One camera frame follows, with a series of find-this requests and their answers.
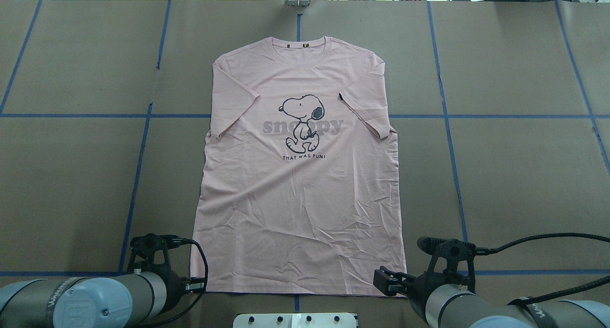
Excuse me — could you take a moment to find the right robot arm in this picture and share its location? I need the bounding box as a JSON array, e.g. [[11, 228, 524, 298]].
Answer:
[[373, 233, 610, 328]]

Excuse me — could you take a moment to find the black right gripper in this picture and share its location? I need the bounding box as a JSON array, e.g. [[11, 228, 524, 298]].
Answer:
[[373, 236, 476, 314]]

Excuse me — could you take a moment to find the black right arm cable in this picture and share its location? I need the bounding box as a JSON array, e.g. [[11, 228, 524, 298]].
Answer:
[[472, 233, 610, 306]]

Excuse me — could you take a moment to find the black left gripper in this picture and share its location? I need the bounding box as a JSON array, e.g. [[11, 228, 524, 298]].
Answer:
[[128, 233, 206, 314]]

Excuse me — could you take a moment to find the pink snoopy t-shirt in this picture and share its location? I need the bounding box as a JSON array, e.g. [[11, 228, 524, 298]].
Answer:
[[193, 36, 407, 296]]

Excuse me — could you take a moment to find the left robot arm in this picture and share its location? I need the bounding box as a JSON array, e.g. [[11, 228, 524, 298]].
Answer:
[[0, 233, 208, 328]]

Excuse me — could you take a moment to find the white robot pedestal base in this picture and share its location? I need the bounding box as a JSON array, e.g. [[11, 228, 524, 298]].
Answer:
[[233, 312, 359, 328]]

